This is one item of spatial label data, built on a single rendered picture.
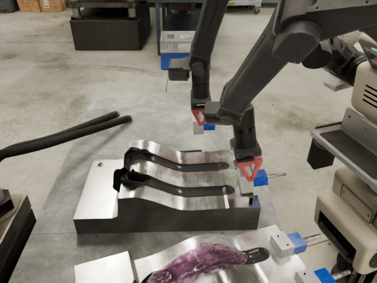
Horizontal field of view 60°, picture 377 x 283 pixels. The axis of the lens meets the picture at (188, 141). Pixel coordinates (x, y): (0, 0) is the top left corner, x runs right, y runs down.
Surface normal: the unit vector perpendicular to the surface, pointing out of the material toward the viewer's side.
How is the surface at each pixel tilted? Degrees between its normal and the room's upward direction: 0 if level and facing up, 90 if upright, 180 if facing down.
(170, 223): 90
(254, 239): 0
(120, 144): 0
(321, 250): 0
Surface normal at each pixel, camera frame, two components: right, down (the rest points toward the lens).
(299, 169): 0.00, -0.83
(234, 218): 0.03, 0.56
